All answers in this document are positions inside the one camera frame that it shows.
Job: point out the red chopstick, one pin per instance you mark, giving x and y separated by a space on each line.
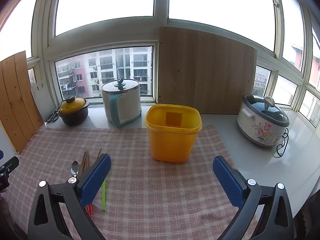
88 209
91 208

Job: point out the metal spoon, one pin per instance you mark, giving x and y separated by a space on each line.
74 167

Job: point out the green plastic chopstick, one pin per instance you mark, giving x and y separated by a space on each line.
103 195

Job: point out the large light wooden board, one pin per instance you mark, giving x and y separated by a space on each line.
205 72

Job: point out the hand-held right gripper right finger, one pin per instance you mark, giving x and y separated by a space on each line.
227 182

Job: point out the black scissors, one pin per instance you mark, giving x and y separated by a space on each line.
53 116

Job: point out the yellow plastic container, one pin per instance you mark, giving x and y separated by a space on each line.
172 142

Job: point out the orange wooden slat panel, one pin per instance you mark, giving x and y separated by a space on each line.
17 100

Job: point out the pink checked cloth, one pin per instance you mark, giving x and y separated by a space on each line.
150 192

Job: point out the white pot with glass lid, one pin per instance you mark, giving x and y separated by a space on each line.
122 105

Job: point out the dark clay pot yellow lid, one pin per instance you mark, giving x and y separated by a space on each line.
73 112

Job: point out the white window frame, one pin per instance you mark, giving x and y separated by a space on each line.
161 5

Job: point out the white plastic cutting board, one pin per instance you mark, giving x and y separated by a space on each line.
38 97

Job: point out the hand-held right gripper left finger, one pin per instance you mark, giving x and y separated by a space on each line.
96 177

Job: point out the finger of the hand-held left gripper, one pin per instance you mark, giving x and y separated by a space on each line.
10 165

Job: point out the floral white rice cooker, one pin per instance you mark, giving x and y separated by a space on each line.
260 127

